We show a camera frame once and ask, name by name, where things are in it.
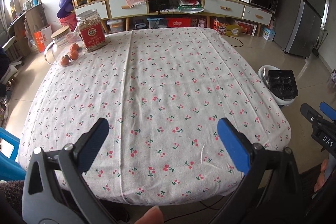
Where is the black plastic tray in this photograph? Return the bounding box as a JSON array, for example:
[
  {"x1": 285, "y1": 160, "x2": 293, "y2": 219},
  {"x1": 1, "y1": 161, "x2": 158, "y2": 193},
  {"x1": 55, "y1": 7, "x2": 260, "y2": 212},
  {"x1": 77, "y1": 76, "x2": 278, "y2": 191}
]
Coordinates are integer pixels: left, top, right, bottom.
[{"x1": 268, "y1": 70, "x2": 298, "y2": 100}]

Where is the white trash bin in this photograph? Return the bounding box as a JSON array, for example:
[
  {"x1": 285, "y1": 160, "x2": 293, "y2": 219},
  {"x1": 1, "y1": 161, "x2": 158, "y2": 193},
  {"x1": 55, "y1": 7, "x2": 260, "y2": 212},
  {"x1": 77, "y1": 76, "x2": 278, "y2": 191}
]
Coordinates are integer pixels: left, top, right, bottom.
[{"x1": 257, "y1": 65, "x2": 298, "y2": 108}]

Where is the right hand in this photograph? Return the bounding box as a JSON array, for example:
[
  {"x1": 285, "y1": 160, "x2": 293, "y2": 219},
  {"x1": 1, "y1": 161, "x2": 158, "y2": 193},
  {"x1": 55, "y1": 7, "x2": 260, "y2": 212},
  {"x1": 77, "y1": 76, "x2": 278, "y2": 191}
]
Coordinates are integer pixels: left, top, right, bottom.
[{"x1": 314, "y1": 159, "x2": 329, "y2": 193}]

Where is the left hand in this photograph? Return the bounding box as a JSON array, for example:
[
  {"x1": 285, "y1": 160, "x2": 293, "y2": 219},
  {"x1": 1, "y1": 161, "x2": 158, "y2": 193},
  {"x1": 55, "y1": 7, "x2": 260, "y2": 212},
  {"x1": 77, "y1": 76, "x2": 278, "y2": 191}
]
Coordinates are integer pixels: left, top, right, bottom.
[{"x1": 135, "y1": 205, "x2": 164, "y2": 224}]

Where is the blue plastic chair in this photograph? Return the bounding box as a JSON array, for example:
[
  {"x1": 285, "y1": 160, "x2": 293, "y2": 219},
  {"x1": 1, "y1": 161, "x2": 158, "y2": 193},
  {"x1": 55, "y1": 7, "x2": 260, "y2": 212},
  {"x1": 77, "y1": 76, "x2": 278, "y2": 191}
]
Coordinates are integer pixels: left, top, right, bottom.
[{"x1": 0, "y1": 126, "x2": 27, "y2": 183}]

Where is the grey refrigerator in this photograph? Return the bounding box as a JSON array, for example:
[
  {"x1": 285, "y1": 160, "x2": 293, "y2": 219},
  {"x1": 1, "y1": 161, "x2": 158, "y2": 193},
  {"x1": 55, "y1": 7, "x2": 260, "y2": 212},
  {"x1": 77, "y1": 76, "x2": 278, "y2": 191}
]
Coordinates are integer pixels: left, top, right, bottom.
[{"x1": 273, "y1": 0, "x2": 326, "y2": 59}]

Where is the cherry print tablecloth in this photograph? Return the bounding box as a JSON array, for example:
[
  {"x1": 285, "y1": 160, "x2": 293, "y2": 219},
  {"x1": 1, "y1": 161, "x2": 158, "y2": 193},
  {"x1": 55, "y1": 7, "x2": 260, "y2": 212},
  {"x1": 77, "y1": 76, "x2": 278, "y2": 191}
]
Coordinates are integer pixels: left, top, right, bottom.
[{"x1": 17, "y1": 28, "x2": 291, "y2": 205}]

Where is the glass jar wooden lid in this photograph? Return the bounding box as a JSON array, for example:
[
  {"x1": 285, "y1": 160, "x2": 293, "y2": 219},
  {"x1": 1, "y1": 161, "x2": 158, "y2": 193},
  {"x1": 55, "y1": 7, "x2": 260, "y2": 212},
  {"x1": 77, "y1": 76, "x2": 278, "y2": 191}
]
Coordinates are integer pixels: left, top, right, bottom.
[{"x1": 44, "y1": 26, "x2": 84, "y2": 67}]

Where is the yellow cardboard box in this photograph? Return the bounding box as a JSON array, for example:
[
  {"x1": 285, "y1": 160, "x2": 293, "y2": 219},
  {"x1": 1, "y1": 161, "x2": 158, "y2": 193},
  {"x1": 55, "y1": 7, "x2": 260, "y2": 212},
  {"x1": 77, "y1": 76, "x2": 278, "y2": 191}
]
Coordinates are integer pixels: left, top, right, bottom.
[{"x1": 226, "y1": 24, "x2": 240, "y2": 37}]

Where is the red label nut jar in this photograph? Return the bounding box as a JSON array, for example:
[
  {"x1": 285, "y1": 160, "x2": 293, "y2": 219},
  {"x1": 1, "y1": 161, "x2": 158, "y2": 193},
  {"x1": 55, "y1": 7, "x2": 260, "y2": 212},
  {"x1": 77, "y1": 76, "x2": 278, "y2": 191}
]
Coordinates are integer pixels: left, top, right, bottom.
[{"x1": 76, "y1": 9, "x2": 107, "y2": 52}]

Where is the red gift box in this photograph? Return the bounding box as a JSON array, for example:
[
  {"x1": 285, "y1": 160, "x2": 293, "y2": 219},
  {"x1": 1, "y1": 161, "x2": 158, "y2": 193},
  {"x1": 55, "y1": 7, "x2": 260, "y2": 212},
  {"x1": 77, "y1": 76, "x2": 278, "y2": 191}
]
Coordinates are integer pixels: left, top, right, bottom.
[{"x1": 167, "y1": 17, "x2": 191, "y2": 28}]

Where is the wooden tv cabinet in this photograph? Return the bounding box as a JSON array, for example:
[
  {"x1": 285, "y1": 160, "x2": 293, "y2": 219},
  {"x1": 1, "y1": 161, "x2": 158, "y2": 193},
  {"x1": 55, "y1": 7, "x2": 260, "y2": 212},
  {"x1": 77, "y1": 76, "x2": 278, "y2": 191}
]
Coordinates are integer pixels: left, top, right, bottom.
[{"x1": 74, "y1": 0, "x2": 272, "y2": 31}]

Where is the black floor cable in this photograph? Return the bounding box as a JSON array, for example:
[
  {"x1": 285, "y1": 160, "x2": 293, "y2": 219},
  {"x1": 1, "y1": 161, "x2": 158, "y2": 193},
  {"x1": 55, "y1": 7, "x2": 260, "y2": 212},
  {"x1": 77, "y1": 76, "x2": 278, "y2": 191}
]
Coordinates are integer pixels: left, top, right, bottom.
[{"x1": 228, "y1": 35, "x2": 245, "y2": 48}]

